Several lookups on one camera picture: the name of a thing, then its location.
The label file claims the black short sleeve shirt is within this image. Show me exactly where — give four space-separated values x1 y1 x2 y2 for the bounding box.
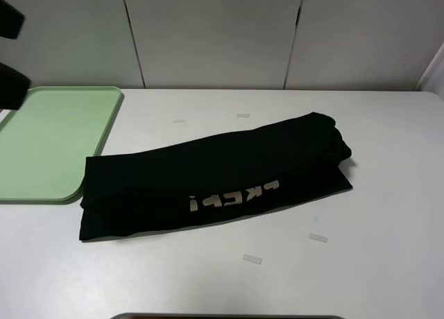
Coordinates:
79 112 352 241

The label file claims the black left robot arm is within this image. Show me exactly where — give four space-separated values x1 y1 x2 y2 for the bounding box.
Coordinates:
1 0 31 110

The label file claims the green plastic tray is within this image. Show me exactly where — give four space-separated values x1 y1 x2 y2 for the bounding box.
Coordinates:
1 87 123 202

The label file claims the clear tape front centre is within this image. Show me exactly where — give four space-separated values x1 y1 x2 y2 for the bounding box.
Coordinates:
242 254 262 265

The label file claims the clear tape front right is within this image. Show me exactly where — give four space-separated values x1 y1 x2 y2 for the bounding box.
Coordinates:
309 232 328 243

